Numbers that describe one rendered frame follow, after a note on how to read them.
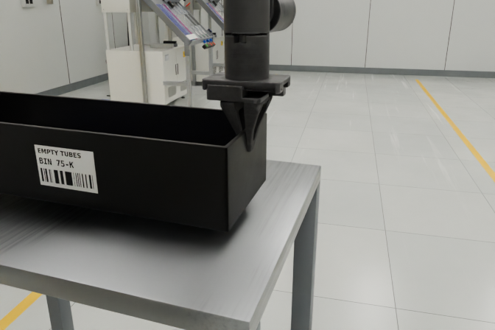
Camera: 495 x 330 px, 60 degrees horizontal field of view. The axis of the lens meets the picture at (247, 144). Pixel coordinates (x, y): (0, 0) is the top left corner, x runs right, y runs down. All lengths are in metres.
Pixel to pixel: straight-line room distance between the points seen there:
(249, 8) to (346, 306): 1.42
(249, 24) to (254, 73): 0.06
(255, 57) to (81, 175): 0.28
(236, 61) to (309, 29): 6.76
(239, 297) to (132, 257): 0.15
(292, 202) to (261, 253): 0.16
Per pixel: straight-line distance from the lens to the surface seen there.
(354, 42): 7.26
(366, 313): 1.77
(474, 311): 1.92
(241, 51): 0.53
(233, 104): 0.54
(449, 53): 7.42
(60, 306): 1.31
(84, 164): 0.61
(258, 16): 0.53
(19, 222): 0.70
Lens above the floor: 1.10
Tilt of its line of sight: 18 degrees down
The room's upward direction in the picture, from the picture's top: straight up
